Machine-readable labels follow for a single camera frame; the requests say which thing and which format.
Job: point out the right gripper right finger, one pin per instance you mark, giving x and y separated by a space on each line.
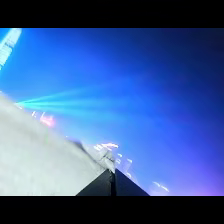
128 187

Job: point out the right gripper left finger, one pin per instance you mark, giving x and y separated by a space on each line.
101 186

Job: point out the grey garment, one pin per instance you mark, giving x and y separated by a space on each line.
36 156

